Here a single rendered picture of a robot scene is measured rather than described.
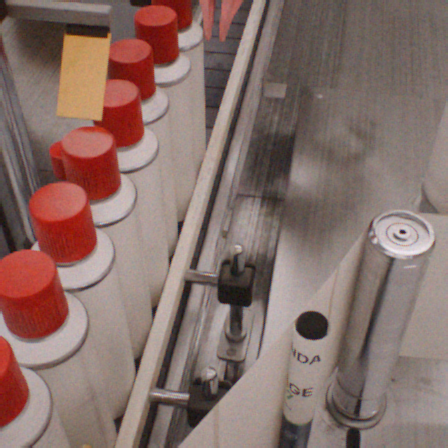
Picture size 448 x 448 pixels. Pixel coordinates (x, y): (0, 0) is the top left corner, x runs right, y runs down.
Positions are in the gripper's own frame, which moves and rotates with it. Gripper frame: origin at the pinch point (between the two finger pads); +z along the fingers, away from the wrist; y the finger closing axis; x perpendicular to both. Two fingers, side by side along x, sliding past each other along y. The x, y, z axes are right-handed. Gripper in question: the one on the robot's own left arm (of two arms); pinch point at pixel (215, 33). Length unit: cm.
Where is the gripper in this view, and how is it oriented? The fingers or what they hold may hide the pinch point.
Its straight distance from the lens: 81.3
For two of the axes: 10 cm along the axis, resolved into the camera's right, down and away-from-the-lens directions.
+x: 1.5, -1.0, 9.8
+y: 9.8, 1.3, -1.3
